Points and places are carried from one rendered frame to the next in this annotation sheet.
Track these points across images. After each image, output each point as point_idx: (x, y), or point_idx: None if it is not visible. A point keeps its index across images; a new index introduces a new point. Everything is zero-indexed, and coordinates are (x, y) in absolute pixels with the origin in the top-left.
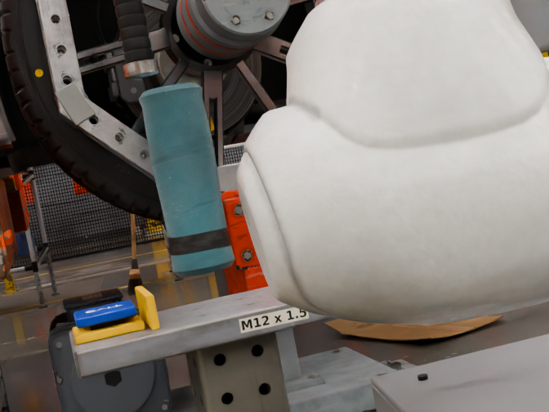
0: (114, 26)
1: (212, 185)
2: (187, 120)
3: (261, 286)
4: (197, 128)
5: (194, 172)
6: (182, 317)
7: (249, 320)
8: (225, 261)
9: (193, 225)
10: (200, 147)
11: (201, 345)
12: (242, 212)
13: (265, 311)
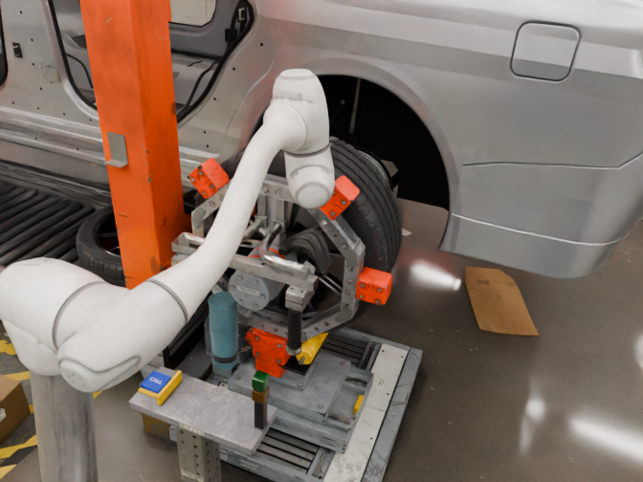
0: (341, 132)
1: (226, 343)
2: (218, 320)
3: (260, 365)
4: (222, 324)
5: (217, 338)
6: (177, 399)
7: (183, 425)
8: (226, 368)
9: (215, 353)
10: (222, 331)
11: (166, 422)
12: (258, 339)
13: (188, 426)
